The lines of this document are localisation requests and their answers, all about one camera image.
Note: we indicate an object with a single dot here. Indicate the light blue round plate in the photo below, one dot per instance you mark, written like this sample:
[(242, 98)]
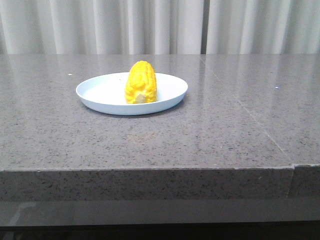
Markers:
[(106, 94)]

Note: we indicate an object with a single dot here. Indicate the yellow corn cob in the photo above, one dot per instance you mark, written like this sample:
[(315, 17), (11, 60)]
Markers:
[(141, 85)]

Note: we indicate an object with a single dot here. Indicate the white pleated curtain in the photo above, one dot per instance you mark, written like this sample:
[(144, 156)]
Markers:
[(159, 27)]

